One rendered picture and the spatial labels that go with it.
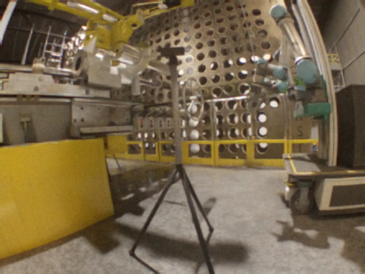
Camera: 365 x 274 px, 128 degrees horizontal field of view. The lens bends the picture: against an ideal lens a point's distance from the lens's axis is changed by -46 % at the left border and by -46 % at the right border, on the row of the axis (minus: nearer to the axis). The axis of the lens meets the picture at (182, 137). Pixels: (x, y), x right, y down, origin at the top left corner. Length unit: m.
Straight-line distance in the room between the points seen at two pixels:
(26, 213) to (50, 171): 0.30
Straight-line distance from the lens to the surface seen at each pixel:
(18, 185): 1.03
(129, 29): 1.78
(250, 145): 2.37
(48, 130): 1.45
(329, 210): 1.18
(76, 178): 1.10
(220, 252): 0.89
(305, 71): 0.95
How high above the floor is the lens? 0.61
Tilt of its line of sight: 3 degrees down
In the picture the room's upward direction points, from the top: 3 degrees counter-clockwise
